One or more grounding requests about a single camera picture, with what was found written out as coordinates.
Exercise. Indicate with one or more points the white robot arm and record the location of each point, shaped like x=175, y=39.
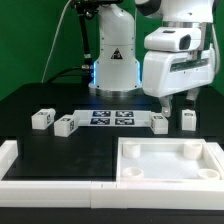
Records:
x=116, y=72

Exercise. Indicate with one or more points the white base tag plate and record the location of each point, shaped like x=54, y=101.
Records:
x=113, y=118

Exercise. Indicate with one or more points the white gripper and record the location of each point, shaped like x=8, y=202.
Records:
x=178, y=59

